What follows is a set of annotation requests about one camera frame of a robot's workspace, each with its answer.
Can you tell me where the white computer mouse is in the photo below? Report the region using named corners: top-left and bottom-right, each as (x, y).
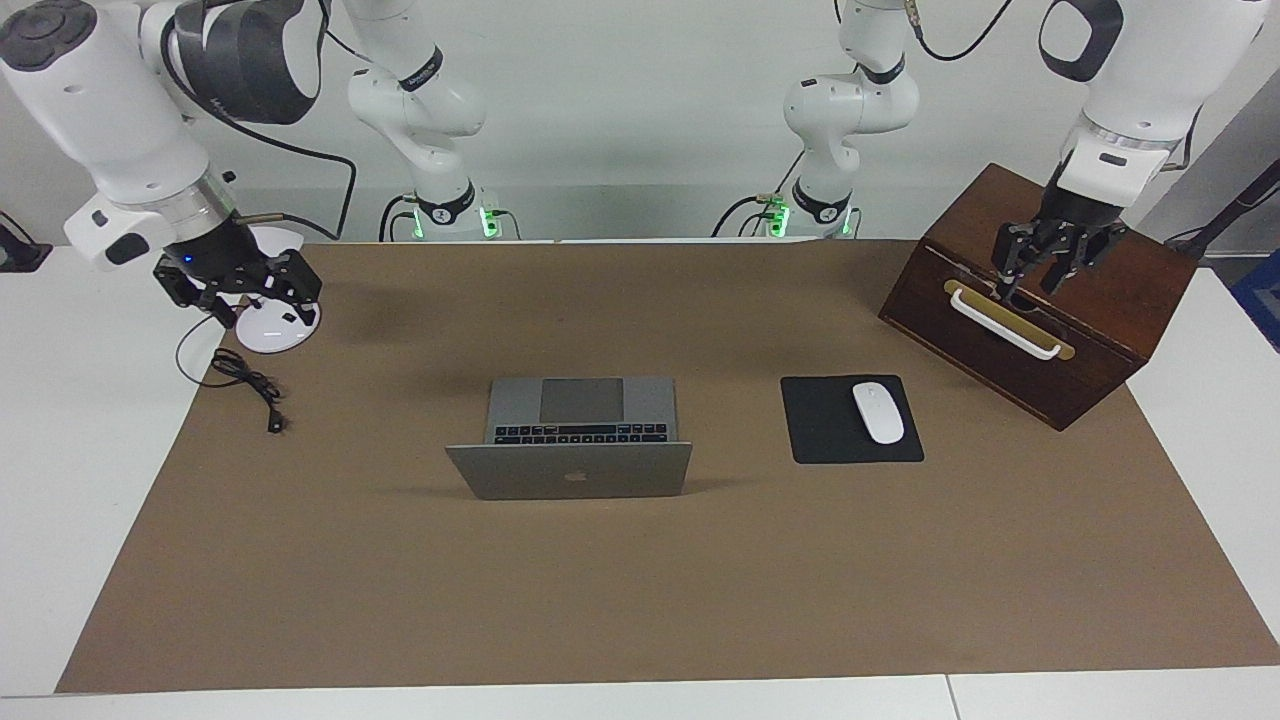
top-left (851, 381), bottom-right (906, 446)

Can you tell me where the grey laptop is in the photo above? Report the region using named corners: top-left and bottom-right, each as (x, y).
top-left (445, 376), bottom-right (694, 501)

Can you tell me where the white box handle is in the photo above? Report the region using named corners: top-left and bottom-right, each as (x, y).
top-left (948, 288), bottom-right (1063, 361)

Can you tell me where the blue background object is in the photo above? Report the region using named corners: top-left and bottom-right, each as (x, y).
top-left (1230, 250), bottom-right (1280, 353)

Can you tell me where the black background device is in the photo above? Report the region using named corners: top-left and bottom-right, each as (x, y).
top-left (0, 212), bottom-right (53, 273)

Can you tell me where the brown table mat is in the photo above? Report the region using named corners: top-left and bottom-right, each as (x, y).
top-left (55, 238), bottom-right (1280, 694)

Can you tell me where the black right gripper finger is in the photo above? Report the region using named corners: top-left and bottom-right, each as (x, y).
top-left (183, 288), bottom-right (242, 330)
top-left (262, 250), bottom-right (323, 325)

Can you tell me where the black right base cable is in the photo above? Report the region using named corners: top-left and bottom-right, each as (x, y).
top-left (378, 194), bottom-right (419, 242)

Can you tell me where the black left base cable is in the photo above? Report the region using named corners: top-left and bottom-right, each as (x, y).
top-left (712, 150), bottom-right (806, 239)

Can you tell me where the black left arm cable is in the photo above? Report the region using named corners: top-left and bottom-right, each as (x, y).
top-left (903, 0), bottom-right (1016, 62)

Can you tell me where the dark wooden box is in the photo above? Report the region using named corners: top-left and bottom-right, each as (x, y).
top-left (878, 163), bottom-right (1199, 432)

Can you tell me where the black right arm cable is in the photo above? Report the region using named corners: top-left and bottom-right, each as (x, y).
top-left (160, 0), bottom-right (358, 241)

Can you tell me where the black background pole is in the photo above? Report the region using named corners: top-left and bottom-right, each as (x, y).
top-left (1165, 160), bottom-right (1280, 257)

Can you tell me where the black mouse pad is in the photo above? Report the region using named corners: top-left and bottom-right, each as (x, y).
top-left (780, 374), bottom-right (926, 466)

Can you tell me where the black base cable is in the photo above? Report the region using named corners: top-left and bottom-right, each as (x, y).
top-left (712, 150), bottom-right (806, 239)
top-left (378, 194), bottom-right (419, 242)

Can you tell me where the brass handle plate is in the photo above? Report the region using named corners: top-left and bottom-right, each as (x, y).
top-left (943, 279), bottom-right (1076, 362)

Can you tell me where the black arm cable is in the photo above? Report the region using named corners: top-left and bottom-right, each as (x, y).
top-left (160, 0), bottom-right (358, 241)
top-left (903, 0), bottom-right (1016, 62)

